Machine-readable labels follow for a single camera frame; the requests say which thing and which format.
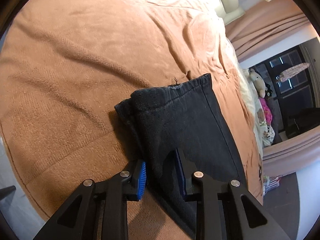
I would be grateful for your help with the floral hanging garment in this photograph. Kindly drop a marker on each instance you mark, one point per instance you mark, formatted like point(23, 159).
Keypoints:
point(293, 72)

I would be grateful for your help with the orange blanket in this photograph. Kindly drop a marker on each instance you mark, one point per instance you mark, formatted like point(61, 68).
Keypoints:
point(75, 67)

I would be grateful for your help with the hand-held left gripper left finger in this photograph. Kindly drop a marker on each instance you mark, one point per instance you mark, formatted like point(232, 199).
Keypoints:
point(141, 180)

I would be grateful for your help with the black pants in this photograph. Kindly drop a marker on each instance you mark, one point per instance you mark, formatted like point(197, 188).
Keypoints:
point(185, 120)

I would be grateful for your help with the black plush toy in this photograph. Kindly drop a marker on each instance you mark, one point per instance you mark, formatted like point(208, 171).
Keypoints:
point(268, 90)

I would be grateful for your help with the dark window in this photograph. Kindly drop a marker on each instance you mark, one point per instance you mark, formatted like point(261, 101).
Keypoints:
point(297, 90)

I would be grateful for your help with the cream bed sheet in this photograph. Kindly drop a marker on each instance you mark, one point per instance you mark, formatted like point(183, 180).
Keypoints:
point(247, 90)

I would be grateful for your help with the pink curtain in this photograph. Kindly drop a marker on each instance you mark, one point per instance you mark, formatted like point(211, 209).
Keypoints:
point(267, 30)
point(290, 155)

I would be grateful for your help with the pink fluffy cloth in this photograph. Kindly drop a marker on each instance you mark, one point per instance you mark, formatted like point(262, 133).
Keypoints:
point(265, 111)

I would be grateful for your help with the cream padded bed headboard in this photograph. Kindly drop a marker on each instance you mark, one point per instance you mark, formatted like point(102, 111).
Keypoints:
point(228, 5)

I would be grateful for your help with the white black-spotted cloth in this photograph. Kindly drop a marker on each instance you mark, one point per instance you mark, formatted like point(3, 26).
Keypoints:
point(268, 135)

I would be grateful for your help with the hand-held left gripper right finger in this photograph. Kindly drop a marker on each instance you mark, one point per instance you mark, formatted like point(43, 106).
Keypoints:
point(179, 172)

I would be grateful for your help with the grey plush toy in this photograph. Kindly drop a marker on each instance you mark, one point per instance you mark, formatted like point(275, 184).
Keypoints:
point(257, 81)

